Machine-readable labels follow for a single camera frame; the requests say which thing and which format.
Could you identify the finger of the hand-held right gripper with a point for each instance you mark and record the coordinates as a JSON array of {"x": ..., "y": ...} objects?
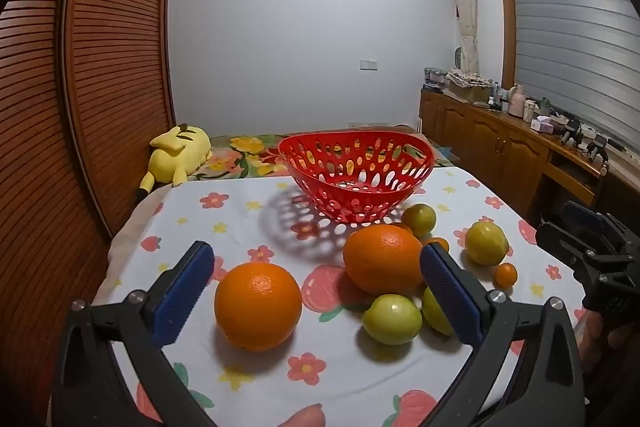
[
  {"x": 565, "y": 244},
  {"x": 582, "y": 213}
]

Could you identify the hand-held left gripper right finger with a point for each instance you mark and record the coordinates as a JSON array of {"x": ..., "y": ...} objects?
[{"x": 452, "y": 297}]

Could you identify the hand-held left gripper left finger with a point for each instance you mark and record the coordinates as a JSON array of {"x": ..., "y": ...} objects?
[{"x": 180, "y": 297}]

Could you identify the small green citrus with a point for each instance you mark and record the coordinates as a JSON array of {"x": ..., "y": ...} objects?
[
  {"x": 435, "y": 314},
  {"x": 391, "y": 319},
  {"x": 419, "y": 219}
]

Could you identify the small tangerine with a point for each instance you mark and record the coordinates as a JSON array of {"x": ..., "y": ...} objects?
[
  {"x": 402, "y": 227},
  {"x": 439, "y": 243},
  {"x": 506, "y": 274}
]

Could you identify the large yellow-green lemon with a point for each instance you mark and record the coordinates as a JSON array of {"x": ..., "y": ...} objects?
[{"x": 486, "y": 243}]

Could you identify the round large orange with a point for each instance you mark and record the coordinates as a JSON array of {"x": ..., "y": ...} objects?
[{"x": 257, "y": 307}]

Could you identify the oblong large orange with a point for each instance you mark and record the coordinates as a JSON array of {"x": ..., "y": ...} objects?
[{"x": 382, "y": 259}]

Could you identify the red perforated plastic basket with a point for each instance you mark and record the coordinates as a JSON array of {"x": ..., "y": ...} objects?
[{"x": 350, "y": 202}]

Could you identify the small black device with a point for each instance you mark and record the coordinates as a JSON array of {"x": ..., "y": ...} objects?
[
  {"x": 572, "y": 132},
  {"x": 597, "y": 148}
]

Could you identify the pink tissue box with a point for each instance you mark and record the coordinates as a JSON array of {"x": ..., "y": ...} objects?
[{"x": 542, "y": 125}]

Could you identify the white flower-print sheet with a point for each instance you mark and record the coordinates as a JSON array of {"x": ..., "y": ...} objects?
[{"x": 250, "y": 229}]

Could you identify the green-capped bottle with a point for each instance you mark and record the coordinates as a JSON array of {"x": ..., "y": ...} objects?
[{"x": 545, "y": 107}]

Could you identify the beige cup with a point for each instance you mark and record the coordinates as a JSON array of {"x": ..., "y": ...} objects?
[{"x": 530, "y": 112}]

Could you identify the wooden side cabinet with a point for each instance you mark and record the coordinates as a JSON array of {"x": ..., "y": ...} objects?
[{"x": 480, "y": 142}]

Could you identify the pink kettle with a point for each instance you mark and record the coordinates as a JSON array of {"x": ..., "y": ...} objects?
[{"x": 516, "y": 101}]

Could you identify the yellow plush toy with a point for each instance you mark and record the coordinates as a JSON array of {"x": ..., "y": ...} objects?
[{"x": 177, "y": 152}]

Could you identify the floral brown blanket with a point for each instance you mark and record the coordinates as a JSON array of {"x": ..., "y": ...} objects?
[{"x": 240, "y": 148}]

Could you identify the cardboard box with cloth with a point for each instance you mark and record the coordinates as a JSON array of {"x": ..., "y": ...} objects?
[{"x": 470, "y": 87}]

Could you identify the window with grey blind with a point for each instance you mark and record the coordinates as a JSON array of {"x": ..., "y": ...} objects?
[{"x": 575, "y": 32}]

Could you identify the small round fan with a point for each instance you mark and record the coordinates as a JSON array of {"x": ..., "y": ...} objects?
[{"x": 458, "y": 58}]

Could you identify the stack of storage boxes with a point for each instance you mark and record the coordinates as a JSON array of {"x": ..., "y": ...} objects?
[{"x": 434, "y": 79}]

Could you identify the cream curtain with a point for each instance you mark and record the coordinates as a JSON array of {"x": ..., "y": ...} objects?
[{"x": 465, "y": 7}]

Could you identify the brown louvered wardrobe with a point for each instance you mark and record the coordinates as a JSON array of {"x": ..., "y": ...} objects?
[{"x": 75, "y": 82}]

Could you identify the white wall socket strip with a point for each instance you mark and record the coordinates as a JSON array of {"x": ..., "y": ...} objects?
[{"x": 367, "y": 124}]

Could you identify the white wall switch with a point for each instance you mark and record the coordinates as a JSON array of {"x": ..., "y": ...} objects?
[{"x": 368, "y": 65}]

